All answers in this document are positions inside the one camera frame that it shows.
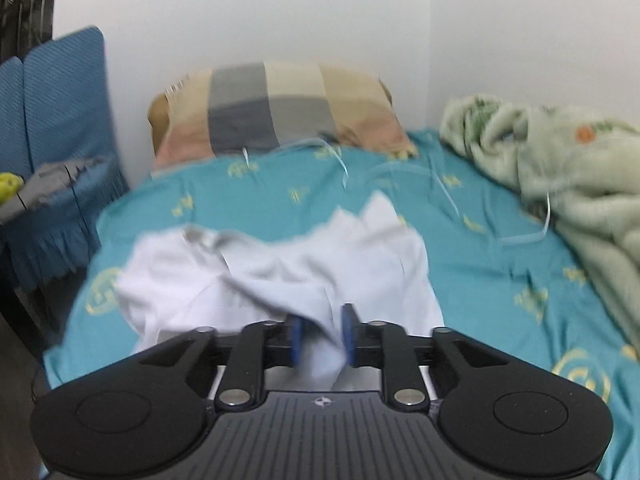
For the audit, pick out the grey cloth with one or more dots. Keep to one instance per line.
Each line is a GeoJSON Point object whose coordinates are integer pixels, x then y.
{"type": "Point", "coordinates": [50, 180]}

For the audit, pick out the dark barred window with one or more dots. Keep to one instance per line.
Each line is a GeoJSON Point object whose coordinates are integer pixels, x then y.
{"type": "Point", "coordinates": [25, 10]}

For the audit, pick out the green fleece blanket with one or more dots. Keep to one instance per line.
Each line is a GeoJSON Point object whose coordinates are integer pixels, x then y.
{"type": "Point", "coordinates": [575, 175]}

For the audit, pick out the white shirt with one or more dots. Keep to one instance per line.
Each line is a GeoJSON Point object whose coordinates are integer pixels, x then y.
{"type": "Point", "coordinates": [300, 270]}

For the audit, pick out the blue covered chair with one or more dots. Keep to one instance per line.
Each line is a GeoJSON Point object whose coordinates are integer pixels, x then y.
{"type": "Point", "coordinates": [11, 110]}
{"type": "Point", "coordinates": [65, 100]}

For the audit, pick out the plaid pillow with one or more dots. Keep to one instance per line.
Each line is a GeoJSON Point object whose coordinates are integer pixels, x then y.
{"type": "Point", "coordinates": [280, 105]}

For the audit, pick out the teal patterned bed sheet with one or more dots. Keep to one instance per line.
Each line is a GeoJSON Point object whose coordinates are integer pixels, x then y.
{"type": "Point", "coordinates": [475, 270]}

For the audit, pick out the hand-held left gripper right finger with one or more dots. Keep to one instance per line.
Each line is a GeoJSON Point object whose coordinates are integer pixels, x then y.
{"type": "Point", "coordinates": [349, 337]}

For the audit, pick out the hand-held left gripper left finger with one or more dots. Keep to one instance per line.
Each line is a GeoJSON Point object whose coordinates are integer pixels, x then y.
{"type": "Point", "coordinates": [295, 340]}

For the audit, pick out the brown cushion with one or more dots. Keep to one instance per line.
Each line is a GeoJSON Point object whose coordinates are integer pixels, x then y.
{"type": "Point", "coordinates": [157, 120]}

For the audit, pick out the green ball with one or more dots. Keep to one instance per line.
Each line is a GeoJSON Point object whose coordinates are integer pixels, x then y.
{"type": "Point", "coordinates": [10, 186]}

